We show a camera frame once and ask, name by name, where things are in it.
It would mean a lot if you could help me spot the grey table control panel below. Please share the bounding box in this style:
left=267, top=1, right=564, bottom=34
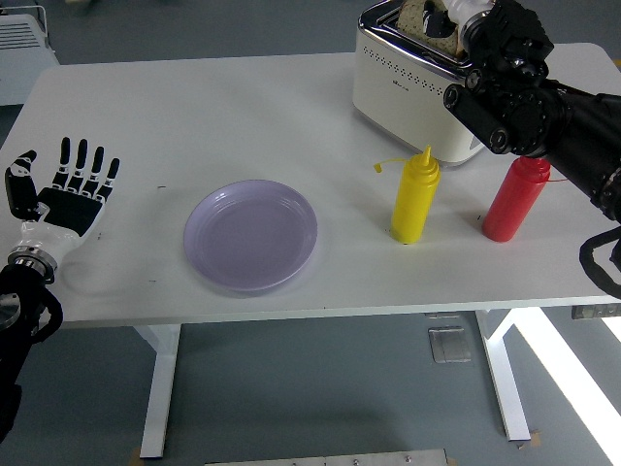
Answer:
left=571, top=304, right=621, bottom=321

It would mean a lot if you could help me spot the white table leg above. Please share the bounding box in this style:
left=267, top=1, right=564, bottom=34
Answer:
left=474, top=310, right=531, bottom=443
left=134, top=323, right=183, bottom=460

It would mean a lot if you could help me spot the purple round plate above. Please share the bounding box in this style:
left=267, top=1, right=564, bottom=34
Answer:
left=182, top=179, right=320, bottom=292

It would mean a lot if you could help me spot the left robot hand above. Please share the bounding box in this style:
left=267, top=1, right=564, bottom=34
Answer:
left=3, top=137, right=121, bottom=261

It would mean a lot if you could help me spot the red squeeze bottle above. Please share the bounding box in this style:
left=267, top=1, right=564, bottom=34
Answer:
left=481, top=155, right=569, bottom=243

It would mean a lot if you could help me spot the white slatted cart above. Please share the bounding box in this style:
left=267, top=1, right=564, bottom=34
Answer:
left=0, top=4, right=62, bottom=108

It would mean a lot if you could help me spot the brown bread slice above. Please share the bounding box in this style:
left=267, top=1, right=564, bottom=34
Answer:
left=397, top=0, right=470, bottom=59

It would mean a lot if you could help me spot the cream and chrome toaster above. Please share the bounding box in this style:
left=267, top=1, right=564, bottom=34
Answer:
left=352, top=0, right=491, bottom=170

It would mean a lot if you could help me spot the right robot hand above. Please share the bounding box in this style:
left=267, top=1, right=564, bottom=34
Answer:
left=420, top=0, right=491, bottom=38

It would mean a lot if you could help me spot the yellow squeeze bottle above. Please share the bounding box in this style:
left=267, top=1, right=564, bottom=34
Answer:
left=373, top=145, right=441, bottom=245

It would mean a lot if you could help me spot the metal floor outlet cover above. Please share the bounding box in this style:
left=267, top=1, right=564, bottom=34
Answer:
left=427, top=327, right=472, bottom=364

